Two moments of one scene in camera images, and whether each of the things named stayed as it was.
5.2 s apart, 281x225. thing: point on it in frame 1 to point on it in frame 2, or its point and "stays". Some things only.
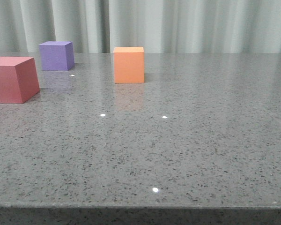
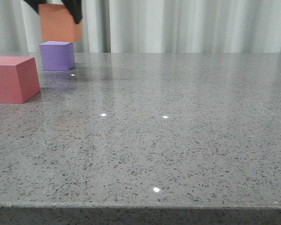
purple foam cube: (56, 56) stays
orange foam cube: (129, 65) to (57, 23)
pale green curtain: (158, 26) stays
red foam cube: (13, 79) stays
